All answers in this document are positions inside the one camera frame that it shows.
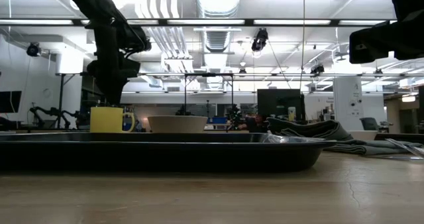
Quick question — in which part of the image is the black serving tray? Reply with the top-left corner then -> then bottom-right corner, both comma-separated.
0,132 -> 337,172

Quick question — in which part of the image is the black ceiling-hung camera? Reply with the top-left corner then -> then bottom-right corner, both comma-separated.
310,64 -> 326,76
26,42 -> 42,58
250,27 -> 270,52

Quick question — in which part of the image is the grey cloth napkin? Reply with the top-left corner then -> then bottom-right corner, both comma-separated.
266,117 -> 424,156

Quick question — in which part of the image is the yellow mug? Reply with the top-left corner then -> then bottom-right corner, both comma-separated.
89,106 -> 136,134

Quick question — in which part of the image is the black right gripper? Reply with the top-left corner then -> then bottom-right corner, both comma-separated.
349,11 -> 424,64

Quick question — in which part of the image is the beige bowl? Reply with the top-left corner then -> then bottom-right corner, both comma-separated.
147,115 -> 209,134

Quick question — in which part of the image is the black aluminium table frame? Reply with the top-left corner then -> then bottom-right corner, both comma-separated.
374,133 -> 424,144

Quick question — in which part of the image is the silver ventilation duct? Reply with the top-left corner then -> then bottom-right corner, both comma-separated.
195,0 -> 242,19

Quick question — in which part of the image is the white pillar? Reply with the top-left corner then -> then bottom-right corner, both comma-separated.
333,76 -> 365,132

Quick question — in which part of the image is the fork with patterned teal handle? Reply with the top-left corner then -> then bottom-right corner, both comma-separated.
385,137 -> 424,159

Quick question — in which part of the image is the small Christmas tree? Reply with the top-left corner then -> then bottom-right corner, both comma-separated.
226,104 -> 245,131

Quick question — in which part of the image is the black metal rig stand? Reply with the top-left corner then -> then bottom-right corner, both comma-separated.
55,72 -> 100,129

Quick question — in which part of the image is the thin hanging cable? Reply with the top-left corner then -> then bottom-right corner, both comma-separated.
299,0 -> 306,91

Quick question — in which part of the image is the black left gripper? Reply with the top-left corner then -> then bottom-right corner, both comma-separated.
86,24 -> 131,106

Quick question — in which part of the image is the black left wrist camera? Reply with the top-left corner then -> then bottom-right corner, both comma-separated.
118,57 -> 142,80

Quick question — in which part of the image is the person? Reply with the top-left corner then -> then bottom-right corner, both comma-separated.
238,114 -> 270,133

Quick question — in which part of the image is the grey office chair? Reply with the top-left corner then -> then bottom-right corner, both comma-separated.
359,117 -> 381,133

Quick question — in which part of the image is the black computer monitor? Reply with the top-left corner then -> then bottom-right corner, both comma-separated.
257,88 -> 306,121
0,91 -> 23,114

